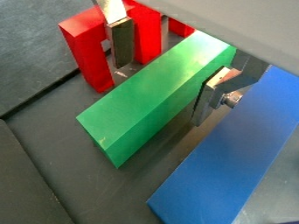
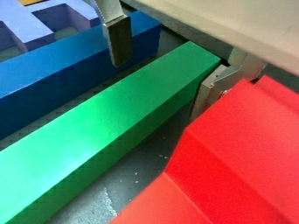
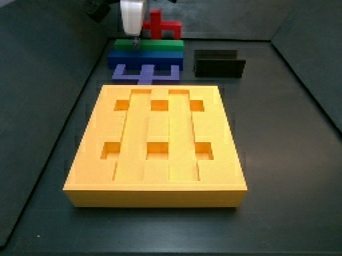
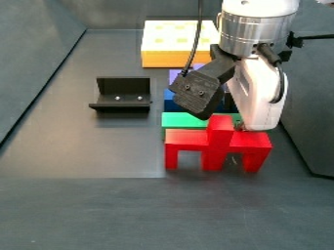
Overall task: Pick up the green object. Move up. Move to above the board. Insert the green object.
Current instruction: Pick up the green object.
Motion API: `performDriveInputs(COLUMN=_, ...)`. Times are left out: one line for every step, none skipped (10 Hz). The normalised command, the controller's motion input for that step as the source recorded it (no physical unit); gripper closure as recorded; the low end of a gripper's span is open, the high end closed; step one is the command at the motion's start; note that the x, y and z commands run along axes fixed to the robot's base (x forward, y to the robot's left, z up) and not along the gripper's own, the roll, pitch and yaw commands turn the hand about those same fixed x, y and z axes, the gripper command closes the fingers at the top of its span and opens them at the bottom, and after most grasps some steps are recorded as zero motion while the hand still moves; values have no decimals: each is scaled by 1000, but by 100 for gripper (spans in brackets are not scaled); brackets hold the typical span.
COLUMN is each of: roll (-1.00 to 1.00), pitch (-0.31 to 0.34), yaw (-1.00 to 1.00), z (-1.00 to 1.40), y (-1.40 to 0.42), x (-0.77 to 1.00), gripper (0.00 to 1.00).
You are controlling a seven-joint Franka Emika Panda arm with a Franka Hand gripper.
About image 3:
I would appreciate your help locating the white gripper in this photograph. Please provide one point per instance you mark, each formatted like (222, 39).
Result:
(133, 17)

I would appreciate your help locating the green rectangular block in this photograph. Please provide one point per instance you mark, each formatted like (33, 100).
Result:
(150, 44)

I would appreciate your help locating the yellow slotted board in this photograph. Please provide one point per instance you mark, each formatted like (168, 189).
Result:
(157, 150)

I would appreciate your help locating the blue rectangular block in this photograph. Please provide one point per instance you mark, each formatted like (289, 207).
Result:
(135, 58)

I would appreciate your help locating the red comb-shaped block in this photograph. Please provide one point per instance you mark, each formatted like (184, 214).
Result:
(157, 25)

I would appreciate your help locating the purple comb-shaped block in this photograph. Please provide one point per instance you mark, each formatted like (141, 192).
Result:
(146, 77)

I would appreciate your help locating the black angle bracket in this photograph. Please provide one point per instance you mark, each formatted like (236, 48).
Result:
(218, 63)

